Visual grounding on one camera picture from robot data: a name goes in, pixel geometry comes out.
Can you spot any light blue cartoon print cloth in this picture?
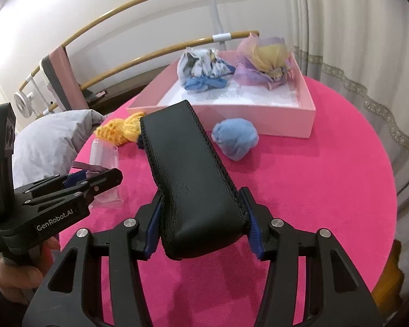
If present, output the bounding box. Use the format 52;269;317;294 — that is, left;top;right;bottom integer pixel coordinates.
176;48;236;92

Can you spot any yellow crochet piece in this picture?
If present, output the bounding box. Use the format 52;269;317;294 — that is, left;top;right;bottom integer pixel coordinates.
94;112;145;146

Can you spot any lower wooden barre rail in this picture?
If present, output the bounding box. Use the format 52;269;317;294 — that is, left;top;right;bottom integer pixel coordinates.
80;30;259;90

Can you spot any person left hand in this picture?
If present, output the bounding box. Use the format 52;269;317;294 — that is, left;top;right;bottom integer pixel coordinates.
0;237;60;305

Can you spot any grey quilted blanket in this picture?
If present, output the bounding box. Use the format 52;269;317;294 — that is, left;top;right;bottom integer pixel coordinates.
12;109;106;188

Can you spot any upper wooden barre rail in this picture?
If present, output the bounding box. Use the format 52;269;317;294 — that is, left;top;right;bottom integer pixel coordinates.
18;0;249;93

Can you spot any white barre stand post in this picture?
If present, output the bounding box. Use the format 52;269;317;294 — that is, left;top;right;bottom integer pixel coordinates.
209;0;224;35

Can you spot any wooden barre rail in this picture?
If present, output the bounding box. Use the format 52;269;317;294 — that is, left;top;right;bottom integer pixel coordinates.
18;0;249;93
80;30;259;90

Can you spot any pink cardboard box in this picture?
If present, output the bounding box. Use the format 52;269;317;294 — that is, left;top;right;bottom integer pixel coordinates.
127;56;316;139

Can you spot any purple organza scarf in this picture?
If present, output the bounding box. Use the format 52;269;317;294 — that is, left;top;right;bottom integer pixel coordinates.
233;33;294;90

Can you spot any small white fan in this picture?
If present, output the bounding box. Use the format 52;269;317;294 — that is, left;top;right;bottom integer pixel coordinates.
14;91;34;119

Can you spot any white printed paper sheet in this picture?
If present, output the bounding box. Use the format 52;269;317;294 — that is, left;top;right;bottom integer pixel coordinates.
158;80;299;108

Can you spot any clear plastic bag with string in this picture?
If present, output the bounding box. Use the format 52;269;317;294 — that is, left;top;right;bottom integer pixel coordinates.
71;138;123;209

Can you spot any black leather case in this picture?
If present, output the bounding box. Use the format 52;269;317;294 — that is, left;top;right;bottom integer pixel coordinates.
140;101;250;261

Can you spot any light blue fabric ball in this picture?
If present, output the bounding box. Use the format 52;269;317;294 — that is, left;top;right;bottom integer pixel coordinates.
211;118;259;161

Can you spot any cream curtain with trim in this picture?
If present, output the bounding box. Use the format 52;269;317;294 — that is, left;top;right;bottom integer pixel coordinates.
289;0;409;275

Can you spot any pink grey yoga mat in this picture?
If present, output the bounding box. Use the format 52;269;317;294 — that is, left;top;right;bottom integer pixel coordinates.
40;46;88;111

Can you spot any wooden chair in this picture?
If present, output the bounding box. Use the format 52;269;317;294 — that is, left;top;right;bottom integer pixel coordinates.
372;240;404;318

